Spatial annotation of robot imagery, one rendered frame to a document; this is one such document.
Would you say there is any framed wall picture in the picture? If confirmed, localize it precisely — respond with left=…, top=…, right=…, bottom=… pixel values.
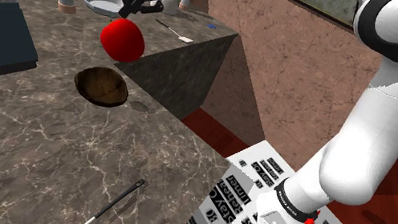
left=262, top=0, right=364, bottom=34

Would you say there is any red apple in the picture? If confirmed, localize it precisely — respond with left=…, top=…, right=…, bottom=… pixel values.
left=95, top=14, right=150, bottom=66

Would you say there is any pale grey octagonal plate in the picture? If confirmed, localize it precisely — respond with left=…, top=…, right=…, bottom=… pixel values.
left=79, top=0, right=127, bottom=20

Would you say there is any brown bowl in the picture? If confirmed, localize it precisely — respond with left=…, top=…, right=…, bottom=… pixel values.
left=70, top=62, right=133, bottom=111

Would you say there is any white pitcher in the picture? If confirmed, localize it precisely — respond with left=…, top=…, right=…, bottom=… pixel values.
left=159, top=0, right=181, bottom=18

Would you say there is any black and white stick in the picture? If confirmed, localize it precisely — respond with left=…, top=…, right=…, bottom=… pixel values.
left=71, top=169, right=148, bottom=224

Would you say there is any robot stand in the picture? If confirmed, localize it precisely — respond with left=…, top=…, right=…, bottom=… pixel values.
left=169, top=127, right=372, bottom=224

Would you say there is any white spatula with dark handle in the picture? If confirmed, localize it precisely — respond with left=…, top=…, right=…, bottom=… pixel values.
left=152, top=18, right=197, bottom=44

